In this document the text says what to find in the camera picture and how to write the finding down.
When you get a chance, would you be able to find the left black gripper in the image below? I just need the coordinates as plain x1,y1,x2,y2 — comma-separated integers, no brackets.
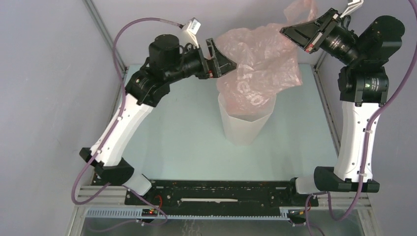
165,38,238,84

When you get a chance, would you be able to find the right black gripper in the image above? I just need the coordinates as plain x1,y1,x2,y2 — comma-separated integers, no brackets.
281,7,364,66

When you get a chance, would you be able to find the pink plastic trash bag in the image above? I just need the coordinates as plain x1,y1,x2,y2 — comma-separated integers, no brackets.
215,0,317,116

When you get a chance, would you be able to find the white plastic trash bin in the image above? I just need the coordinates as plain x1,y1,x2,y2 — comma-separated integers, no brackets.
218,95,276,146

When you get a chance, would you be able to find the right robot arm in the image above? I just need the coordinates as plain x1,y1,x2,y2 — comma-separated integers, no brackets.
281,9,405,206

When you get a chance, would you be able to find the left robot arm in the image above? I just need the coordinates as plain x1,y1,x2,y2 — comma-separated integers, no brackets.
80,34,237,205

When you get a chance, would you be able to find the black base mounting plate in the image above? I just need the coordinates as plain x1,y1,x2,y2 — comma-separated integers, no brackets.
143,179,319,218

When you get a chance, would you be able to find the small electronics board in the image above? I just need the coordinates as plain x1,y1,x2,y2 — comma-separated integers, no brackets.
141,209,159,217

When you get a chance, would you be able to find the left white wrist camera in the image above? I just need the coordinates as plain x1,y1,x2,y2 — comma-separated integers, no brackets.
179,18,201,48

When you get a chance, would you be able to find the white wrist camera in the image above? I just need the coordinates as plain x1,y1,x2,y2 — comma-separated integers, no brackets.
340,0,364,18
179,18,201,48

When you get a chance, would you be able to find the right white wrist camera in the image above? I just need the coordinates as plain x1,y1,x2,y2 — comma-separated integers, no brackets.
340,0,364,18

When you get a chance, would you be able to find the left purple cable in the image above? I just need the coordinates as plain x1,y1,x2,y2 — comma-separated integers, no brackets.
71,18,186,234

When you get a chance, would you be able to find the purple cable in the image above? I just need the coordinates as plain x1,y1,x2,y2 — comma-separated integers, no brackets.
304,0,417,236
71,18,186,234

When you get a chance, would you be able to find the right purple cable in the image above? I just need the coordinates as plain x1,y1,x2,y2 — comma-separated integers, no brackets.
304,0,417,236

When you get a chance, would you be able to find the aluminium frame rail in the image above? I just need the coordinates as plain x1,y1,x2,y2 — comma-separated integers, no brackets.
73,185,372,222

